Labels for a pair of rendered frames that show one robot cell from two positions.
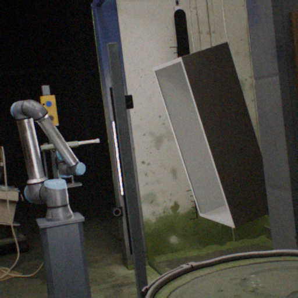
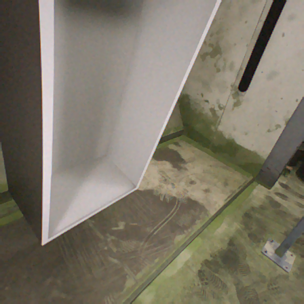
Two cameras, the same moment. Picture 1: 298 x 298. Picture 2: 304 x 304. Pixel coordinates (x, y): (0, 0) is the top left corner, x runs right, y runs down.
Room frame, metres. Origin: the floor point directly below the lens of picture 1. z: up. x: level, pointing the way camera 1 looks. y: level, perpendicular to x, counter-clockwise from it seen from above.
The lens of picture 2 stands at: (4.22, 0.35, 1.41)
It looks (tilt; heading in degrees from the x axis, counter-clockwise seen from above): 32 degrees down; 233
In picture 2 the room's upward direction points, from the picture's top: 12 degrees clockwise
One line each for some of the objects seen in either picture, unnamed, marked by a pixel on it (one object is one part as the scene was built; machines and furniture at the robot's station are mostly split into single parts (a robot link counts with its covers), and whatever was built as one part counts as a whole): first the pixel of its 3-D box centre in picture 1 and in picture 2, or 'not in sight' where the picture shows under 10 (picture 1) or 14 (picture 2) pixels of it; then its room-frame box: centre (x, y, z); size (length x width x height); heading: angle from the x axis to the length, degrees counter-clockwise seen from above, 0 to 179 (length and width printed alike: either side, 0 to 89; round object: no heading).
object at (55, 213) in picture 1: (59, 211); not in sight; (3.79, 0.67, 0.69); 0.19 x 0.19 x 0.10
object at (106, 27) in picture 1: (120, 135); not in sight; (4.68, 0.22, 1.14); 0.18 x 0.18 x 2.29; 15
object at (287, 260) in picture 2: not in sight; (278, 254); (2.64, 0.11, 0.01); 0.20 x 0.20 x 0.01; 15
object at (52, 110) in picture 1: (49, 111); not in sight; (4.62, 0.78, 1.42); 0.12 x 0.06 x 0.26; 105
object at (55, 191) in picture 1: (55, 192); not in sight; (3.80, 0.68, 0.83); 0.17 x 0.15 x 0.18; 50
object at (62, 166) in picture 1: (65, 169); not in sight; (4.10, 0.63, 0.96); 0.12 x 0.09 x 0.12; 50
